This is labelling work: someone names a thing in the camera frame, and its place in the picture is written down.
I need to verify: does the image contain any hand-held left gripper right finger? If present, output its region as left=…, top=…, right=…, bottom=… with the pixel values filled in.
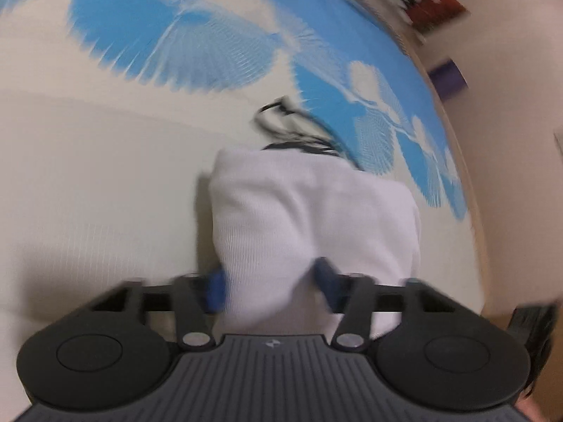
left=311, top=257, right=463, bottom=352

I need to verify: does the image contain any purple object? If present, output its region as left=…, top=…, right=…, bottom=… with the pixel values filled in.
left=428, top=60, right=468, bottom=100

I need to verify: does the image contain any blue white printed blanket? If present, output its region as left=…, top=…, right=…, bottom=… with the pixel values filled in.
left=0, top=0, right=482, bottom=409

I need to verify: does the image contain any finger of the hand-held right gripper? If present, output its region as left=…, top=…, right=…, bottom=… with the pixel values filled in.
left=508, top=302, right=558, bottom=346

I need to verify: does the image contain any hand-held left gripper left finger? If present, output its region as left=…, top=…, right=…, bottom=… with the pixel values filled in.
left=89, top=270, right=229, bottom=352

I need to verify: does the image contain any red box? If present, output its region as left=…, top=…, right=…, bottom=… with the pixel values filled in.
left=408, top=0, right=468, bottom=35

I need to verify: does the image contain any black white striped garment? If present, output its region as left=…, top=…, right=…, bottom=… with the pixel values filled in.
left=207, top=96, right=423, bottom=340

